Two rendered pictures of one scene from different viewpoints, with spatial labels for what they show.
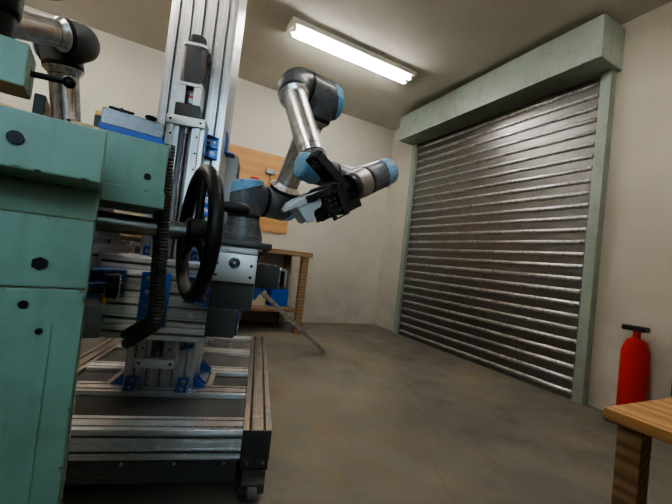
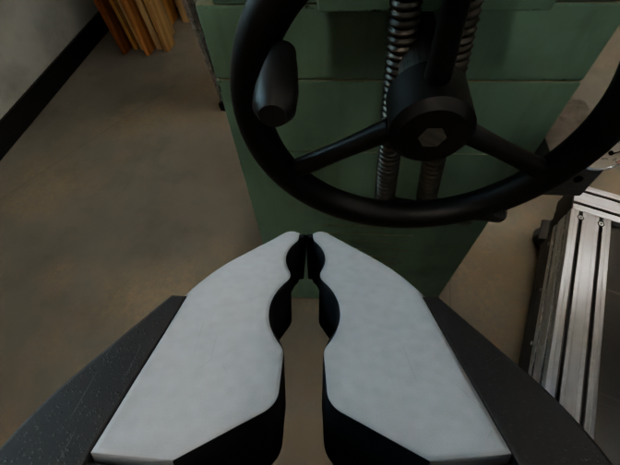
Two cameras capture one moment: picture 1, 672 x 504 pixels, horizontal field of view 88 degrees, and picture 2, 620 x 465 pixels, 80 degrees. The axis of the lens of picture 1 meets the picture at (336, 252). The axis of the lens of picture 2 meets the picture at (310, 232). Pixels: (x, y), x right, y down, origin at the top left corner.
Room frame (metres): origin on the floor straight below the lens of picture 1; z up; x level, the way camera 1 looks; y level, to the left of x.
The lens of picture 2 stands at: (0.80, 0.07, 1.00)
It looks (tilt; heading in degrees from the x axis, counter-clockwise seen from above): 58 degrees down; 131
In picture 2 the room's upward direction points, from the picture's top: 4 degrees counter-clockwise
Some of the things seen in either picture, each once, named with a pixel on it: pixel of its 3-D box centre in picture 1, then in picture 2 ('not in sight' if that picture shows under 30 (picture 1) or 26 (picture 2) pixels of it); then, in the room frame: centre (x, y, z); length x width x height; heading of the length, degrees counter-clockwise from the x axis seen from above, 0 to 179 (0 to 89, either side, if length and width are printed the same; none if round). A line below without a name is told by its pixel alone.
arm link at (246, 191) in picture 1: (247, 197); not in sight; (1.28, 0.35, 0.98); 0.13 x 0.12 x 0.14; 128
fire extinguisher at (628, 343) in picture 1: (633, 375); not in sight; (2.14, -1.89, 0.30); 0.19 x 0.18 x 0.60; 117
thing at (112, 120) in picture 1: (128, 130); not in sight; (0.66, 0.42, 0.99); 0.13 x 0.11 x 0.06; 35
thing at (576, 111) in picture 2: (71, 317); (556, 148); (0.84, 0.61, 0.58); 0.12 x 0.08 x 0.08; 125
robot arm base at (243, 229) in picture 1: (242, 228); not in sight; (1.27, 0.35, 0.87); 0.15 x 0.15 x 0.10
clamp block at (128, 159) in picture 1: (121, 167); not in sight; (0.65, 0.42, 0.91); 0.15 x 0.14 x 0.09; 35
